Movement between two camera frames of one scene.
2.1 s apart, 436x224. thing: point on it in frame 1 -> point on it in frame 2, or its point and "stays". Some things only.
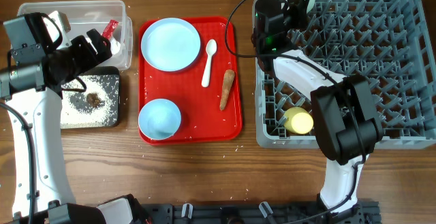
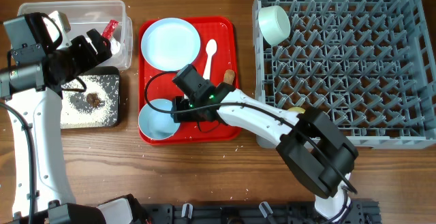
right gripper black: (298, 9) -> (178, 103)
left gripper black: (89, 58) stays
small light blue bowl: (159, 119) stays
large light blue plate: (170, 44) stays
